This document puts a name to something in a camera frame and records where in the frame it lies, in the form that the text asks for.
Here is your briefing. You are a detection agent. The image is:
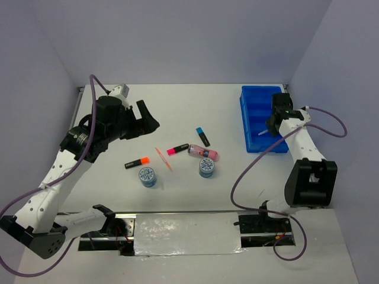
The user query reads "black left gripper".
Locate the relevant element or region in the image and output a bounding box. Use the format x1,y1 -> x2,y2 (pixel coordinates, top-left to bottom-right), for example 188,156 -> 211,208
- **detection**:
105,99 -> 159,143

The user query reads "thin purple pen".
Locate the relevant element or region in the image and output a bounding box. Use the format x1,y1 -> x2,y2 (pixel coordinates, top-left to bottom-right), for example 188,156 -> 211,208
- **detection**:
258,130 -> 270,136

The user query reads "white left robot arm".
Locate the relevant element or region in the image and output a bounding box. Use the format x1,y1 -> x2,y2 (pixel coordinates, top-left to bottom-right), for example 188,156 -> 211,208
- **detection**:
1,96 -> 160,259

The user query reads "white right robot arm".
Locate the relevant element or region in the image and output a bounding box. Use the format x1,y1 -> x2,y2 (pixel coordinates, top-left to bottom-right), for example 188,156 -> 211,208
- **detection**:
257,93 -> 338,231

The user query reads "blue compartment tray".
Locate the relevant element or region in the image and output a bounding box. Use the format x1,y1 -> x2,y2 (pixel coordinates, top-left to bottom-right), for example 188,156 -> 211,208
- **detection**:
239,85 -> 283,153

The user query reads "thin orange pen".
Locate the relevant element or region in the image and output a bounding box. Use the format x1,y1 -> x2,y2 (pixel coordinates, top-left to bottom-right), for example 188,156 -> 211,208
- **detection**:
155,147 -> 173,172

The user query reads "pink black highlighter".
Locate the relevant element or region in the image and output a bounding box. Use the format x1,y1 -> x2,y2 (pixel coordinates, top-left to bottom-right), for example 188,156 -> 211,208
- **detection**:
166,143 -> 189,156

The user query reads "orange black highlighter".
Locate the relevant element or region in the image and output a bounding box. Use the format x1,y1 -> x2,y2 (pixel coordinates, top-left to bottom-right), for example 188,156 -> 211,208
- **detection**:
124,157 -> 149,169

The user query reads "blue black highlighter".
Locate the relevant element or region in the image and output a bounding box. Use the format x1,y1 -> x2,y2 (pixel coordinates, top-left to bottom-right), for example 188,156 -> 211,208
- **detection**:
196,127 -> 210,147

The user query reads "blue round tub left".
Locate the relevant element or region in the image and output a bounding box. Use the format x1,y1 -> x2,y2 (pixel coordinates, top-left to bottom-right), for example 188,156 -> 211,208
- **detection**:
138,167 -> 157,188

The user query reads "blue round tub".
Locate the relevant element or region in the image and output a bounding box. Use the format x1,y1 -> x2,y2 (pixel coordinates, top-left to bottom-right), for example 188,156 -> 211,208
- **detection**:
138,167 -> 157,188
199,158 -> 215,178

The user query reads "pink tube of pins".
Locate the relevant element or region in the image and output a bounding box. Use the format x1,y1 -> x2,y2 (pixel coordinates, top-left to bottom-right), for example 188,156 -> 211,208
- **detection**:
188,144 -> 219,162

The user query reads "blue round tub right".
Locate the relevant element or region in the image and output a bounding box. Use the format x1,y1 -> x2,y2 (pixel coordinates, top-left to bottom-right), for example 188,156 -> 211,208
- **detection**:
199,158 -> 215,178

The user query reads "silver foil plate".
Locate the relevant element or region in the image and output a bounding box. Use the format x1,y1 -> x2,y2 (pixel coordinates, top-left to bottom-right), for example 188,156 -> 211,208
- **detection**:
134,212 -> 243,256

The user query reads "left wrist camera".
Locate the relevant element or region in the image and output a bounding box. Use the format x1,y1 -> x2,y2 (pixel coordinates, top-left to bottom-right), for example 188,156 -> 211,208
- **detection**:
109,83 -> 129,98

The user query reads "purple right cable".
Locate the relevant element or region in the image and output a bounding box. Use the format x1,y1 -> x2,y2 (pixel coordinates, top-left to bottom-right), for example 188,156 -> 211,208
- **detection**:
230,106 -> 348,262

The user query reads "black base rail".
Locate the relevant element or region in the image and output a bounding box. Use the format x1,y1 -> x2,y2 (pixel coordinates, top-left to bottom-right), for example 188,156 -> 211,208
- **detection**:
78,211 -> 296,257

